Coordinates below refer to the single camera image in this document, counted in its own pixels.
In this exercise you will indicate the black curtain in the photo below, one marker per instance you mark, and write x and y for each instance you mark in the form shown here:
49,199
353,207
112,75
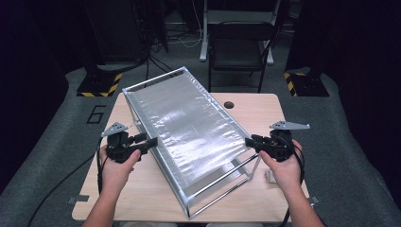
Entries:
362,63
31,78

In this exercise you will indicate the grey tape strip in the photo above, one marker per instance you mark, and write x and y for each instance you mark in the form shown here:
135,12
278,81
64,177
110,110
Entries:
78,199

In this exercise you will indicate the person's right hand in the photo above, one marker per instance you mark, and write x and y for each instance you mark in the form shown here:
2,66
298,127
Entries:
288,173

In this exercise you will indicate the white desk frame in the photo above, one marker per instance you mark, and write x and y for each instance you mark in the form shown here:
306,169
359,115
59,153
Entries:
233,15

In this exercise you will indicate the person's white clothing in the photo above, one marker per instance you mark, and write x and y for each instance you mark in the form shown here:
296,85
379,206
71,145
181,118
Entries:
148,225

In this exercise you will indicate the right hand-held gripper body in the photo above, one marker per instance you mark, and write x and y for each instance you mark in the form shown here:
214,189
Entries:
280,145

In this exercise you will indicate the black cabinet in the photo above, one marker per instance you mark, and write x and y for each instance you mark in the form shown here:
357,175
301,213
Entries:
116,31

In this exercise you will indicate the black stand base striped edge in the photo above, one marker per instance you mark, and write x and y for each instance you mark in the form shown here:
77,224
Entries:
309,85
97,83

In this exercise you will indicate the small dark clip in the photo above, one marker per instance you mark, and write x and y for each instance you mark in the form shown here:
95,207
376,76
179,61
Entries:
313,200

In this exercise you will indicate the person's left hand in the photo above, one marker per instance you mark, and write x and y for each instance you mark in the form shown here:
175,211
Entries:
116,176

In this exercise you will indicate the black folding chair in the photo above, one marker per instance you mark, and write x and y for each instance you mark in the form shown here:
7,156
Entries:
239,47

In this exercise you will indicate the metal rack with silver shelves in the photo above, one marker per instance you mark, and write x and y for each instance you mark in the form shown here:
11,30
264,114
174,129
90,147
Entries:
186,126

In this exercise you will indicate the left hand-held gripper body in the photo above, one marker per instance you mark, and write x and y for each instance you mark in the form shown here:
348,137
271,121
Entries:
119,146

